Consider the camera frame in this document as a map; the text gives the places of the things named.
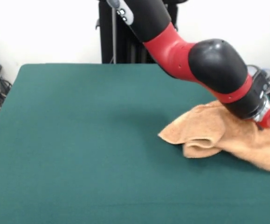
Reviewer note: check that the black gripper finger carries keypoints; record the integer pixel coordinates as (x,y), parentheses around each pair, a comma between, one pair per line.
(260,128)

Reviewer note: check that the tan terry towel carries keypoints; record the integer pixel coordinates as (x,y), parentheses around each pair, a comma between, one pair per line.
(218,130)

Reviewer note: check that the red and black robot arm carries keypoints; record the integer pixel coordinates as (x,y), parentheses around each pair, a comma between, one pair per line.
(214,63)

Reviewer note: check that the dark green table cloth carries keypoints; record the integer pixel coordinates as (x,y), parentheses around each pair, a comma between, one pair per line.
(55,163)

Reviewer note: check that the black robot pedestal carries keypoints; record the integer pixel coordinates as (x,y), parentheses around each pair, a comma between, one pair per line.
(106,35)

